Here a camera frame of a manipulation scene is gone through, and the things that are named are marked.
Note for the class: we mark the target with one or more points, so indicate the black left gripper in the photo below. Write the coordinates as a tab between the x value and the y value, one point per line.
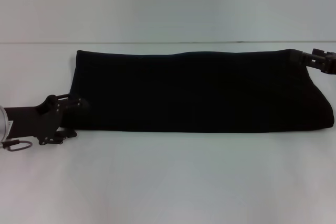
34	120

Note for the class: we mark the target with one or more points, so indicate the black t-shirt with white print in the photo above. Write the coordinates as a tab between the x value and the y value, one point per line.
197	90

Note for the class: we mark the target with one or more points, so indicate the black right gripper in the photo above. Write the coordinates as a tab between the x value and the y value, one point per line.
331	62

